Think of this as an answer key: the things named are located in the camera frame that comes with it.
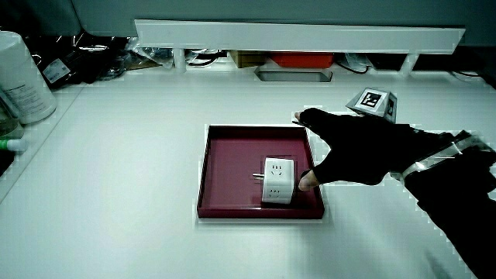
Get person's right hand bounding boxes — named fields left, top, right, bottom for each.
left=293, top=87, right=419, bottom=192

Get white socket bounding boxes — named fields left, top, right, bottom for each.
left=252, top=156, right=296, bottom=205

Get person's right forearm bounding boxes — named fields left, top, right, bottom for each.
left=390, top=129, right=496, bottom=279

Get grey metal tray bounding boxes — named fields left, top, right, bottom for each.
left=254, top=65, right=333, bottom=83

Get orange box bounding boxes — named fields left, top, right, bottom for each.
left=270, top=52, right=335, bottom=70

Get dark red tray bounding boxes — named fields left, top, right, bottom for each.
left=196, top=124, right=326, bottom=220

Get white shelf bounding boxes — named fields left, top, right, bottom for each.
left=134, top=19, right=466, bottom=77

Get cardboard box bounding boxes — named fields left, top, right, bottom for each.
left=228, top=50, right=269, bottom=69

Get clear plastic bag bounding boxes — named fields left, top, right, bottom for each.
left=126, top=37, right=175, bottom=70

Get black plastic bag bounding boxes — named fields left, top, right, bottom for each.
left=26, top=33, right=131, bottom=84

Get white wipes canister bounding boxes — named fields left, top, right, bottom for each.
left=0, top=30, right=58, bottom=125

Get green and white tube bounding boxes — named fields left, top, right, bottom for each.
left=0, top=138, right=29, bottom=153

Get clear bottle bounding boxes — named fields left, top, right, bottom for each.
left=0, top=89, right=25, bottom=140

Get black cable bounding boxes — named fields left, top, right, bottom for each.
left=184, top=49, right=228, bottom=67
left=335, top=53, right=372, bottom=75

